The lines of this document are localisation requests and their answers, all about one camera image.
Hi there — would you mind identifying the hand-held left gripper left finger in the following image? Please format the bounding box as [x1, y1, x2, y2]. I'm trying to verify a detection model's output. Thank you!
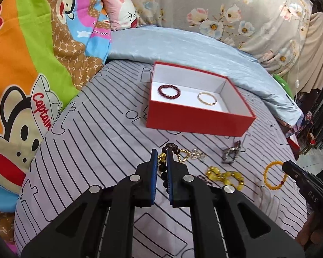
[21, 148, 158, 258]

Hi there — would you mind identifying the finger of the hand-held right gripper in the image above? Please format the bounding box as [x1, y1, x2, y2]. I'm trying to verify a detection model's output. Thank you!
[282, 161, 323, 191]

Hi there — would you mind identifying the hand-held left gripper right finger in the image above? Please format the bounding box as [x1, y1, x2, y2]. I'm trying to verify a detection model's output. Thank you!
[166, 152, 305, 258]

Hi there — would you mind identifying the orange bead bracelet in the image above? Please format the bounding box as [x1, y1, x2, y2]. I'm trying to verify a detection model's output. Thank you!
[263, 161, 289, 190]

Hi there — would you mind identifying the dark bead bracelet gold charm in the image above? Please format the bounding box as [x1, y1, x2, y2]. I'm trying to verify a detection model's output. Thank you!
[157, 144, 181, 194]

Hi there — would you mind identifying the silver crystal chain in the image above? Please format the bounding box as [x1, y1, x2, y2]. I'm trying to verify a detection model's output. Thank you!
[191, 148, 207, 162]

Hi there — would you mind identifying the chunky yellow bead bracelet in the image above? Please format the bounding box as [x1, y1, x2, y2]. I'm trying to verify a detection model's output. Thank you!
[206, 166, 245, 192]

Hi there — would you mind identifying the red cardboard box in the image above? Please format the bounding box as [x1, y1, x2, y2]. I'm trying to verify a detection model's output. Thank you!
[146, 61, 256, 137]

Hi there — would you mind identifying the metal wrist watch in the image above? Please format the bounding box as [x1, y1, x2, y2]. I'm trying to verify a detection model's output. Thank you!
[221, 140, 243, 165]

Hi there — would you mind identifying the person's right hand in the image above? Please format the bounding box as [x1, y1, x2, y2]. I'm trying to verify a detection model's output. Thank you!
[295, 215, 323, 248]

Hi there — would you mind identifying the grey striped bed sheet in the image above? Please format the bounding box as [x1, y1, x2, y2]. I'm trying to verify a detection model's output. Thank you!
[13, 59, 307, 258]

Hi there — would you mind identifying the green plastic object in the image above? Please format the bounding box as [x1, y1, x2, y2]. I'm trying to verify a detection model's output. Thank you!
[273, 75, 294, 100]

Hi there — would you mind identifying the gold bangle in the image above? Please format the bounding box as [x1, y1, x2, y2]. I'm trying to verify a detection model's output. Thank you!
[198, 92, 217, 106]

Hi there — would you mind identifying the beige curtain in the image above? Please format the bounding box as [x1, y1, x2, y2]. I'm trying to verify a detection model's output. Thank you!
[288, 12, 323, 92]

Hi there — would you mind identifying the light blue pillow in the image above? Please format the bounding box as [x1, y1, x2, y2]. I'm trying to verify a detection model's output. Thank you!
[106, 25, 303, 125]

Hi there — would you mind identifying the pink cartoon pillow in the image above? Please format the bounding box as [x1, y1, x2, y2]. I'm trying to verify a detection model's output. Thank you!
[102, 0, 140, 31]

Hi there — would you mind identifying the colourful cartoon monkey blanket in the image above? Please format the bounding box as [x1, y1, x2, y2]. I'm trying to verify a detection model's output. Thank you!
[0, 0, 116, 258]

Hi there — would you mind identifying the grey floral blanket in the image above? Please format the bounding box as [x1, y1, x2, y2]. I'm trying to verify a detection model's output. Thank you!
[116, 0, 313, 73]

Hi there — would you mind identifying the white cable with switch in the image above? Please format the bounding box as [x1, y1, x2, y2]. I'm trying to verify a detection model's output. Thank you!
[289, 0, 306, 89]

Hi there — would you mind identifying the dark red bead bracelet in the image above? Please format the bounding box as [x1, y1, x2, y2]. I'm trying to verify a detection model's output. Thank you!
[158, 84, 180, 100]

